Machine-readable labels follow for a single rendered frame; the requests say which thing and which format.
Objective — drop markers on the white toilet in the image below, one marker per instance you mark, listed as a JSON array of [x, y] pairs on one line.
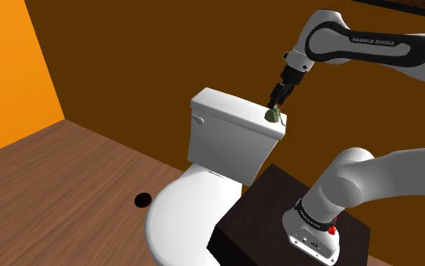
[[226, 136]]

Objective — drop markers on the small green figure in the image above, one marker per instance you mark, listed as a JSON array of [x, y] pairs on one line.
[[271, 115]]

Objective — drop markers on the small black round object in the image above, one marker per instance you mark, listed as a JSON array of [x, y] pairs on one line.
[[143, 199]]

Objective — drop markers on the dark robot stand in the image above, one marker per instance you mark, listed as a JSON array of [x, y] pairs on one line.
[[260, 217]]

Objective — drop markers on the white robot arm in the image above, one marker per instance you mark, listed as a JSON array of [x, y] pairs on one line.
[[348, 176]]

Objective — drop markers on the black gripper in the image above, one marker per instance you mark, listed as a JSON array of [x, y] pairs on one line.
[[290, 78]]

